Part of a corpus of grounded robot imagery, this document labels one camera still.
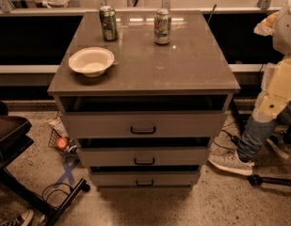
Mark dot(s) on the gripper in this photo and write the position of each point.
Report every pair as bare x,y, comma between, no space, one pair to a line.
285,32

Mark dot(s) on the grey drawer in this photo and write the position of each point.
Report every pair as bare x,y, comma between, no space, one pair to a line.
142,157
145,179
117,125

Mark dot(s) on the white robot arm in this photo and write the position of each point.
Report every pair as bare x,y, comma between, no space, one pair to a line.
280,26

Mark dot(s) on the grey drawer cabinet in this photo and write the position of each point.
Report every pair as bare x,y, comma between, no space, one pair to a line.
188,75

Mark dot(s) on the blue jeans leg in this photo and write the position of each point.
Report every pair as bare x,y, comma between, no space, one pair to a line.
257,133

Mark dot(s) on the grey knit sneaker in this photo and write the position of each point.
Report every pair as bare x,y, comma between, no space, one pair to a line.
230,162

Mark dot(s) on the black chair leg caster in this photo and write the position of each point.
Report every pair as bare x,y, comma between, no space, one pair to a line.
257,180

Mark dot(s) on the white green soda can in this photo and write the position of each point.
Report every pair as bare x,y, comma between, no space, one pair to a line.
162,24

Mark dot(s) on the dark green soda can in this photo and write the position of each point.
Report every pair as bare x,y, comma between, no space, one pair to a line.
108,21

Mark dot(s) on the white paper bowl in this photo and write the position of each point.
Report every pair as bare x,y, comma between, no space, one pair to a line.
92,61

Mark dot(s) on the red apple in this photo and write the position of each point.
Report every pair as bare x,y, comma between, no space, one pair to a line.
62,143

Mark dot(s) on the blue tape cross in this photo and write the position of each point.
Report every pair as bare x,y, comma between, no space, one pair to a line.
68,172

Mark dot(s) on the black white canvas sneaker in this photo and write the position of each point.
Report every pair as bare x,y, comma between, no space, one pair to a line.
22,220

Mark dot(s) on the black wire basket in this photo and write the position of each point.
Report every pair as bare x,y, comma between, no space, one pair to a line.
69,152

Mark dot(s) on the black cart frame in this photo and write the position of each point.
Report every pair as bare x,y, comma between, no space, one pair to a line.
38,167

